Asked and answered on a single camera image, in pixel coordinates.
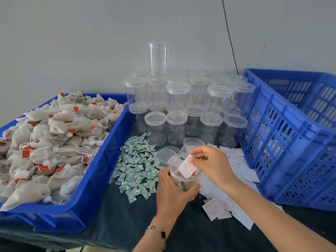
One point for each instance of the person's right hand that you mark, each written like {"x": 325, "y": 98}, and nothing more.
{"x": 215, "y": 165}

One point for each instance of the person's left hand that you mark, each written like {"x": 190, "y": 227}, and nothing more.
{"x": 173, "y": 199}

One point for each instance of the clear jar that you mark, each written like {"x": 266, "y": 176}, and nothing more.
{"x": 178, "y": 181}

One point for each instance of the pile of white label papers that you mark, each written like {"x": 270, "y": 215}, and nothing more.
{"x": 236, "y": 207}

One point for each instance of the pile of green desiccant packets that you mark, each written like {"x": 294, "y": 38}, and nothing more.
{"x": 135, "y": 168}

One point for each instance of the blue slatted crate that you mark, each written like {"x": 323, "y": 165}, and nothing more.
{"x": 288, "y": 149}

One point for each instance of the group of lidded jars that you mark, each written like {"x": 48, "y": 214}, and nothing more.
{"x": 178, "y": 97}

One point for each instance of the pile of tea bags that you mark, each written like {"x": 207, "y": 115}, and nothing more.
{"x": 47, "y": 144}

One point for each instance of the person's right forearm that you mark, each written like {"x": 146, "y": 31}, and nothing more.
{"x": 283, "y": 220}

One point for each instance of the blue plastic tray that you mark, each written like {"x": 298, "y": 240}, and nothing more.
{"x": 97, "y": 196}

